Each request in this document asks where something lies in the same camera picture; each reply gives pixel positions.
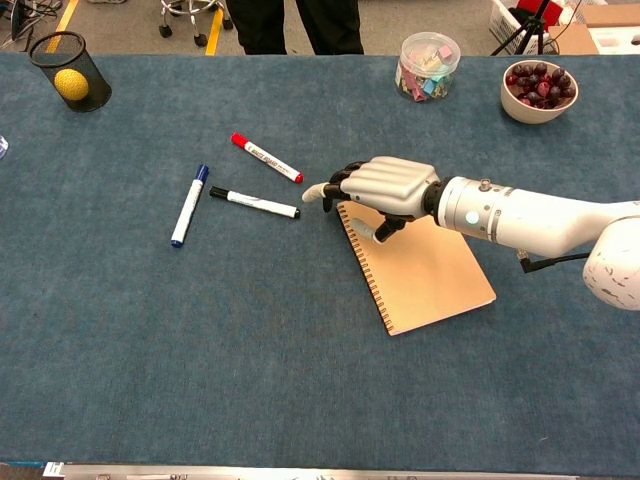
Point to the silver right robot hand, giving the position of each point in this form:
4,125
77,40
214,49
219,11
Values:
395,185

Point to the spiral bound notebook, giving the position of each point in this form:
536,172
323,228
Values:
425,280

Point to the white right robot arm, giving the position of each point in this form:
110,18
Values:
525,215

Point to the red-capped marker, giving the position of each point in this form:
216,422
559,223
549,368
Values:
267,158

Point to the black-capped marker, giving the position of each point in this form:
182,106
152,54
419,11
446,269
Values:
255,202

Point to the blue-capped marker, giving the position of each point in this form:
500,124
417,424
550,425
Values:
187,210

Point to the black cup with yellow ball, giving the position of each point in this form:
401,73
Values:
98,93

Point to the clear jar of coloured clips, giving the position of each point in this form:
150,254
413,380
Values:
427,70

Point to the beige bowl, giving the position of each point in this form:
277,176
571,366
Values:
535,114

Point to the dark red cherries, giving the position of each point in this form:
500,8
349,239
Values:
540,85

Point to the white plastic basket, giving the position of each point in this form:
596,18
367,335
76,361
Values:
502,25

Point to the black tripod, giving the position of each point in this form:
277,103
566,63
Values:
530,25

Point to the person in black trousers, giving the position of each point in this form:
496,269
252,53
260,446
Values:
260,25

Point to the cardboard box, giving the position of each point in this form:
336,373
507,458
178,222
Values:
575,37

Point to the red box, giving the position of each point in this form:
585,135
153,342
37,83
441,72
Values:
555,12

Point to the blue felt table mat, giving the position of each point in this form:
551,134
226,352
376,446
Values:
200,350

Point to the chrome wheeled stool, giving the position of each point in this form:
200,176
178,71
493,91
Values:
190,6

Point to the yellow ball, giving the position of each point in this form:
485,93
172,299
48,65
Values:
71,85

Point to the clear plastic object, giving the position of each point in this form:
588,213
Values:
3,147

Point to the aluminium table rail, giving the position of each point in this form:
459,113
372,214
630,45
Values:
300,472

